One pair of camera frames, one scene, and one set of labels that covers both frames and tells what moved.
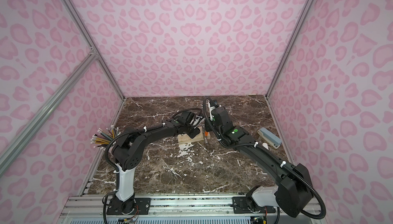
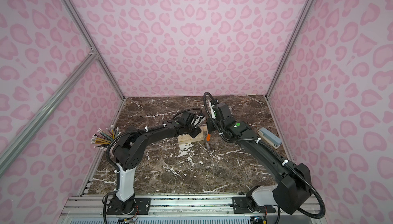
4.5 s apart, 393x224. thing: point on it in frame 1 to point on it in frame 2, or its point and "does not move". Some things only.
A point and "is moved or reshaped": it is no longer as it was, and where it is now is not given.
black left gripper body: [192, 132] does not move
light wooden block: [184, 138] does not move
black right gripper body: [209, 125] does not move
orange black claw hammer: [206, 135] is moved or reshaped
